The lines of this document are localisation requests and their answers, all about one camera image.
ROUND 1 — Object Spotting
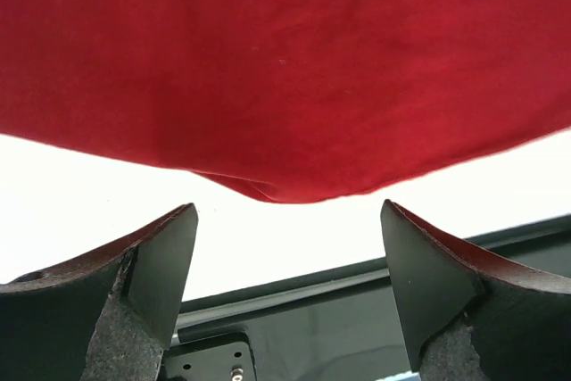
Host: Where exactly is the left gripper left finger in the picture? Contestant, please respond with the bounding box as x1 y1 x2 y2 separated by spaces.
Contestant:
1 203 198 381

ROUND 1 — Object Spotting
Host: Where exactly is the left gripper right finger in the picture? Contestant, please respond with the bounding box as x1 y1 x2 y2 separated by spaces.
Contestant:
380 200 570 380

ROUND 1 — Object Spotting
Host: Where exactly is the dark red t-shirt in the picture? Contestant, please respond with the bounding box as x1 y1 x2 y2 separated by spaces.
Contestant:
1 0 570 203

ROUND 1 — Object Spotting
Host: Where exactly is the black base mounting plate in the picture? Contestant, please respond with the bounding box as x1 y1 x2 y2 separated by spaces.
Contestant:
160 216 570 380

